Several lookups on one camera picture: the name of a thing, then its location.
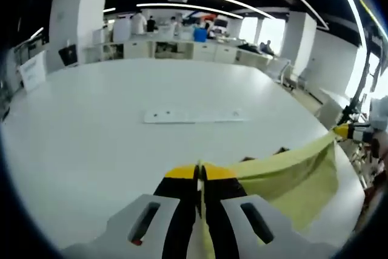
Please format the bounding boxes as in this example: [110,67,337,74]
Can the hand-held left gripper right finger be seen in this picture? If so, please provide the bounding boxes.
[201,163,337,259]

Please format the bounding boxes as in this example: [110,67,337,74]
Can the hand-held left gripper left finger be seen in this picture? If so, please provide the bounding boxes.
[60,164,201,259]

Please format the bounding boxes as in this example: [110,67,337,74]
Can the yellow blue black garment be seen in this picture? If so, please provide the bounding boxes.
[195,130,340,259]

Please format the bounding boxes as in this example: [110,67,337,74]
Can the person's right hand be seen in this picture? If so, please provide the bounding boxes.
[370,130,388,166]

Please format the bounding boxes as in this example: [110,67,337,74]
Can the white office chair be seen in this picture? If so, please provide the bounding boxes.
[268,57,292,86]

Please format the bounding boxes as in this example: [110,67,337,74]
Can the white window pillar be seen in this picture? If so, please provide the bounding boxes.
[283,12,318,75]

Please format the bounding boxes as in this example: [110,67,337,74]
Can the dark cloth pile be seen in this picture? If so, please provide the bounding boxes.
[238,43,261,52]

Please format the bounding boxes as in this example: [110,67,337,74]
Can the row of white cabinets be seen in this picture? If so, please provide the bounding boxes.
[83,39,273,69]

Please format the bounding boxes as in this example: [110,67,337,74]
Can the blue box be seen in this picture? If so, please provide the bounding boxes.
[193,27,209,42]

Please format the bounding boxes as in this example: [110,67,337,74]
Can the white equipment cabinet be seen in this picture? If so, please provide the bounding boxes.
[112,19,133,43]

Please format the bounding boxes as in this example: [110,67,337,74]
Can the black waste bin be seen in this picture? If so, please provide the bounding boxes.
[58,44,79,67]

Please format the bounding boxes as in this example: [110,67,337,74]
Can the white storage bin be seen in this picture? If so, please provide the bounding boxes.
[19,50,48,92]

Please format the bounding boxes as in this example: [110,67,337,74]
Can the white square pillar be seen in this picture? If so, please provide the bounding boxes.
[48,0,110,67]

